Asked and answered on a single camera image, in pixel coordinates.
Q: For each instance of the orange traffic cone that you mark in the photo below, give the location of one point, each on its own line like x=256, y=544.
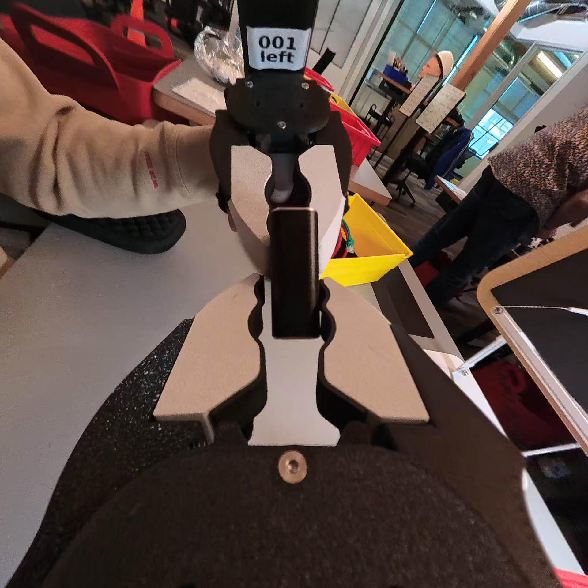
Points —
x=136, y=20

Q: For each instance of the white paper sheet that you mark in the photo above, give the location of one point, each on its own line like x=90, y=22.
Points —
x=200, y=92

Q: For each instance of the red storage box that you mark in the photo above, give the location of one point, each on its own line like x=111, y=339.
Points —
x=514, y=404

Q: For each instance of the black textured pad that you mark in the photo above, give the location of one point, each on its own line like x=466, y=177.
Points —
x=128, y=229

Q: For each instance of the yellow plastic bin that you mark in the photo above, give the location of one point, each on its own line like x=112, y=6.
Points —
x=367, y=257

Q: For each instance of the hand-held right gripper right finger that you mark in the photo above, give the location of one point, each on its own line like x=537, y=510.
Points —
x=367, y=363

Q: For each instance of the person's left forearm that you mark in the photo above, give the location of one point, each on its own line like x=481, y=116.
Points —
x=92, y=151

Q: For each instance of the wood-rimmed black board stand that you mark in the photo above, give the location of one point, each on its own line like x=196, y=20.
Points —
x=542, y=312

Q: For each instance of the wooden desk with black legs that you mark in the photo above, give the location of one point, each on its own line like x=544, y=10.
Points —
x=450, y=186

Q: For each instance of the black office chair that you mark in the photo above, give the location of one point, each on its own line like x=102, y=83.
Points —
x=409, y=174

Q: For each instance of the crumpled clear plastic bag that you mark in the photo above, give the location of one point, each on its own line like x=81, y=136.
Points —
x=218, y=53

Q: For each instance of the white paper sign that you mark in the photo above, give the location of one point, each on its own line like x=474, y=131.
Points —
x=438, y=108
x=418, y=94

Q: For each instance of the black network switch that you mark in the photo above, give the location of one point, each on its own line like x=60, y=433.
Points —
x=294, y=275

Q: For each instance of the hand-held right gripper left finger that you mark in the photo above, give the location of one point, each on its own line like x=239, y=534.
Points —
x=216, y=363

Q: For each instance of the blue jacket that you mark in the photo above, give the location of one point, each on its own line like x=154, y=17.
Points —
x=448, y=154

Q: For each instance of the red plastic crate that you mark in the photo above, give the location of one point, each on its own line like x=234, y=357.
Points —
x=356, y=124

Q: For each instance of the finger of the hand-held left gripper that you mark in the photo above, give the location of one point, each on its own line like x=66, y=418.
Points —
x=250, y=206
x=328, y=202

